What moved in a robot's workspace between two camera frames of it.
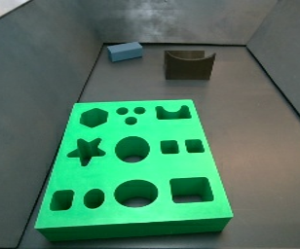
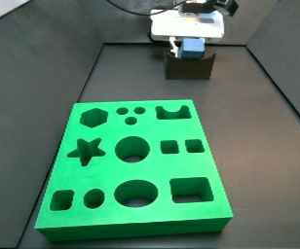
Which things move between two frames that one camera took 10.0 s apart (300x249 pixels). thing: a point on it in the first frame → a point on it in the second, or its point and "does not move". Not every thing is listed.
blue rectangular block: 125,51 → 193,49
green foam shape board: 136,174 does not move
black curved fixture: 188,65 does not move
